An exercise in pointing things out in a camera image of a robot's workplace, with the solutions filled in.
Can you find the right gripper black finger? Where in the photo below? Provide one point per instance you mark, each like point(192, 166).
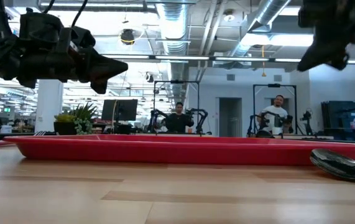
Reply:
point(342, 62)
point(317, 56)

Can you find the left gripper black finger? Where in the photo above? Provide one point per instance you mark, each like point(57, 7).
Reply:
point(100, 85)
point(102, 68)

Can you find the red plastic tray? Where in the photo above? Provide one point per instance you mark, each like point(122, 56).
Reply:
point(164, 152)

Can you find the black background robot arm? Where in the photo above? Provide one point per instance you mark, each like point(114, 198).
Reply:
point(200, 116)
point(155, 119)
point(255, 124)
point(287, 121)
point(306, 116)

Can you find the spiky green plant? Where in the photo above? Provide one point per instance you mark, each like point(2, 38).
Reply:
point(85, 113)

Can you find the black computer monitor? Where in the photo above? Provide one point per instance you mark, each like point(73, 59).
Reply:
point(121, 110)

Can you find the white building pillar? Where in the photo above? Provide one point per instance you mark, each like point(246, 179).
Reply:
point(49, 105)

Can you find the yellow-green bushy plant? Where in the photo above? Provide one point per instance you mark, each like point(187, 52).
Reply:
point(64, 118)

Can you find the black ceiling spotlight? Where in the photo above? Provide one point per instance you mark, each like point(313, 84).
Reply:
point(150, 77)

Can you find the blue storage cabinet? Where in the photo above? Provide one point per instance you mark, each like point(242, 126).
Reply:
point(345, 115)

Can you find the black planter pot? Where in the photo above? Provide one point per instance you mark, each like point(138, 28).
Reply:
point(64, 129)

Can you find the green exit sign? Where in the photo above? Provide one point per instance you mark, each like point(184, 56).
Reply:
point(7, 109)

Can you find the person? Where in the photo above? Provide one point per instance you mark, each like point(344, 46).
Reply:
point(276, 110)
point(178, 123)

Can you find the overhead light bar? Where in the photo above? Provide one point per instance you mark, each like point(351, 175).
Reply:
point(180, 58)

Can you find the white box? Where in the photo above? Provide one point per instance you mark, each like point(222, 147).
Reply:
point(6, 128)

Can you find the dark background table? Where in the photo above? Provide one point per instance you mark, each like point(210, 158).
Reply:
point(15, 135)

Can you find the round ceiling smoke detector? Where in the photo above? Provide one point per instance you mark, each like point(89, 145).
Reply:
point(228, 17)

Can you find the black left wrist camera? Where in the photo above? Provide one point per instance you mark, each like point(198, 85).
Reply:
point(79, 39)

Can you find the grey wall vent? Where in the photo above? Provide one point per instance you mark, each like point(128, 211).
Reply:
point(231, 77)
point(277, 78)

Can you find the black metal station frame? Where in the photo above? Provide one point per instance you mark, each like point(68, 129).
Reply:
point(273, 85)
point(177, 81)

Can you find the silver ventilation duct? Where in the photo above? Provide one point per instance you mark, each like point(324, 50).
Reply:
point(270, 12)
point(172, 25)

